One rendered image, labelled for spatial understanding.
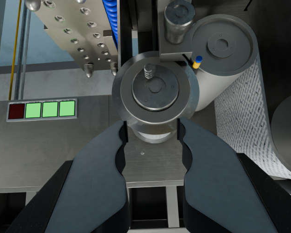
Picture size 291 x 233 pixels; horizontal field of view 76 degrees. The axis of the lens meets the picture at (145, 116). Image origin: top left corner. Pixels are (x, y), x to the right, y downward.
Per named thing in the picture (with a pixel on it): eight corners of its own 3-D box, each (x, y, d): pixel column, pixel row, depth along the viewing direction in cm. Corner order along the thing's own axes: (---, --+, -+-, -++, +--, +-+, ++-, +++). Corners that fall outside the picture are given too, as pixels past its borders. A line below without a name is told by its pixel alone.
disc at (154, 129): (193, 46, 33) (205, 130, 30) (192, 48, 33) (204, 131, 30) (109, 54, 33) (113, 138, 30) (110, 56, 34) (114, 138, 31)
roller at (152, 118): (185, 52, 31) (195, 119, 29) (171, 98, 57) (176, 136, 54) (118, 59, 32) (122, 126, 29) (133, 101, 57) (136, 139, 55)
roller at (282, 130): (351, 88, 31) (376, 178, 28) (263, 118, 55) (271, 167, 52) (263, 94, 31) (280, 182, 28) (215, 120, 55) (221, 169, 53)
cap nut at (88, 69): (92, 63, 66) (92, 75, 65) (95, 68, 70) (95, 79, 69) (82, 64, 66) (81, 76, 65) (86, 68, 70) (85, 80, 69)
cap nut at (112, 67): (119, 61, 66) (119, 73, 65) (121, 66, 69) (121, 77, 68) (108, 62, 66) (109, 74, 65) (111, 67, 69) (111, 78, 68)
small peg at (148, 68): (142, 64, 27) (152, 62, 27) (143, 72, 30) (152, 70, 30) (144, 72, 27) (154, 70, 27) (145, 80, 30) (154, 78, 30)
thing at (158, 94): (145, 118, 28) (123, 77, 30) (145, 120, 30) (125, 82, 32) (188, 95, 29) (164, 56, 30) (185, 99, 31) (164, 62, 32)
